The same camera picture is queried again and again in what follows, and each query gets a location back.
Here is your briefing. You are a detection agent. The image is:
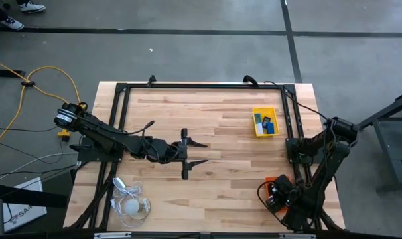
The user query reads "person's shoe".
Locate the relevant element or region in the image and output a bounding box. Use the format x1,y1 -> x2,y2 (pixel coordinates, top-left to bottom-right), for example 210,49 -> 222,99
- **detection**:
1,16 -> 25,31
19,0 -> 46,13

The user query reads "dark metal stand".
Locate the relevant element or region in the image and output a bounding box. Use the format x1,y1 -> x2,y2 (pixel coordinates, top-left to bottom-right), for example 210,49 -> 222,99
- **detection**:
354,90 -> 402,195

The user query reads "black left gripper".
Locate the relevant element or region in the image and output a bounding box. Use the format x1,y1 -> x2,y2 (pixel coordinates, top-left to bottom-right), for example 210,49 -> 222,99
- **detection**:
163,127 -> 210,181

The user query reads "white bulb brass desk lamp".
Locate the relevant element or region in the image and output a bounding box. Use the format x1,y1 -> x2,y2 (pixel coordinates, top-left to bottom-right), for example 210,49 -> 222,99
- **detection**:
123,195 -> 152,220

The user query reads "black floor bar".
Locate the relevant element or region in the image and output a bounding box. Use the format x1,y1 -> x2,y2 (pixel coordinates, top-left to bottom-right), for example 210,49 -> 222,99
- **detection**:
0,68 -> 26,79

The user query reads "white printed board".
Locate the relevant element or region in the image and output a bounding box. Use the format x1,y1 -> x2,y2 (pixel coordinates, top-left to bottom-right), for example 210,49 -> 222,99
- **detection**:
1,177 -> 48,233

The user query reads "white lamp cable with switch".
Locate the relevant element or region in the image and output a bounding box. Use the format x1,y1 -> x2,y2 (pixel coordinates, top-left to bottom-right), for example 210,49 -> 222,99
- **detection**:
109,177 -> 152,229

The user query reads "black beam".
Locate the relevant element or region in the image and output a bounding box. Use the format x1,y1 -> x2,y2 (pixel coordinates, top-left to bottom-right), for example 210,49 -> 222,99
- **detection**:
0,182 -> 69,210

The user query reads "black cable loop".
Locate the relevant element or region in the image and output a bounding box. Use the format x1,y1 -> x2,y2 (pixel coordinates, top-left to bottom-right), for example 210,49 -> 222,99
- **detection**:
242,74 -> 260,88

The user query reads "yellow extension cable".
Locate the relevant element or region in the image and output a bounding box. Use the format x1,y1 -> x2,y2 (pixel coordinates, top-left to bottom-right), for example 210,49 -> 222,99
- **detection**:
0,56 -> 88,152

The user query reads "silver aluminium extrusion piece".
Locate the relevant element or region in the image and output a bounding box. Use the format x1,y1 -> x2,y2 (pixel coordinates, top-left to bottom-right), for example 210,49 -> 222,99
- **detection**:
279,233 -> 316,239
94,232 -> 132,239

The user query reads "yellow plastic basket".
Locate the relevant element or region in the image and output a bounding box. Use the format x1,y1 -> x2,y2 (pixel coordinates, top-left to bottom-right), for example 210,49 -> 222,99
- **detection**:
252,106 -> 280,137

